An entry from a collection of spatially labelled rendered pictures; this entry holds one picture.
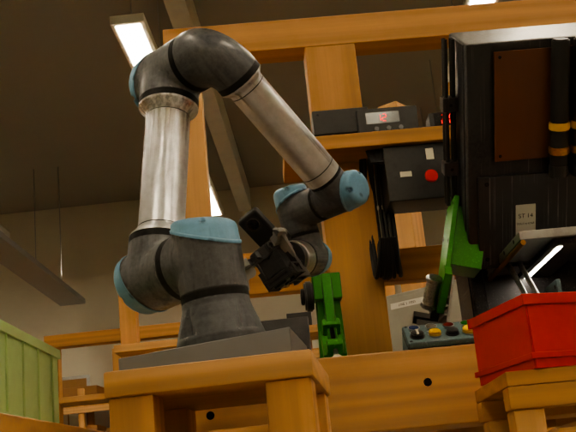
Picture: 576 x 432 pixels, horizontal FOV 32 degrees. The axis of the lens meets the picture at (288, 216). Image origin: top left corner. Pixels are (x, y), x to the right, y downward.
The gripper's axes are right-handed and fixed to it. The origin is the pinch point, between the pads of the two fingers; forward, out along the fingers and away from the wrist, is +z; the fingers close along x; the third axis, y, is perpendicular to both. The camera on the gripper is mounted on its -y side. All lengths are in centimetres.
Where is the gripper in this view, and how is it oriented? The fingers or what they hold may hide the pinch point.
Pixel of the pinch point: (243, 250)
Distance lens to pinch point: 185.4
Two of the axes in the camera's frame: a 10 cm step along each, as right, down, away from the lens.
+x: -7.6, 5.8, 2.9
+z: -3.8, -0.3, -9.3
